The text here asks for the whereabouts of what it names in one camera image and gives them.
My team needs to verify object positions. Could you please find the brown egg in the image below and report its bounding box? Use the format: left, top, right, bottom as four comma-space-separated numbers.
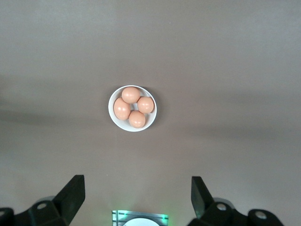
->
137, 97, 155, 113
113, 97, 131, 121
121, 86, 141, 104
128, 110, 146, 129

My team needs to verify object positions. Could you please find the white round bowl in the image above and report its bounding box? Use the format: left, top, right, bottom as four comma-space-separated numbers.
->
108, 85, 158, 132

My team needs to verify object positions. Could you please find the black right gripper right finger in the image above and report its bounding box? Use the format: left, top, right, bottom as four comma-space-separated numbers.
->
187, 176, 286, 226

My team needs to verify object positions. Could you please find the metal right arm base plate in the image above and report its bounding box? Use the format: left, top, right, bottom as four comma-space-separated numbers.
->
111, 210, 170, 226

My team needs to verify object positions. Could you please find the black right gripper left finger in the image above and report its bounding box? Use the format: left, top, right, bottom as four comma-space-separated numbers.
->
0, 174, 85, 226

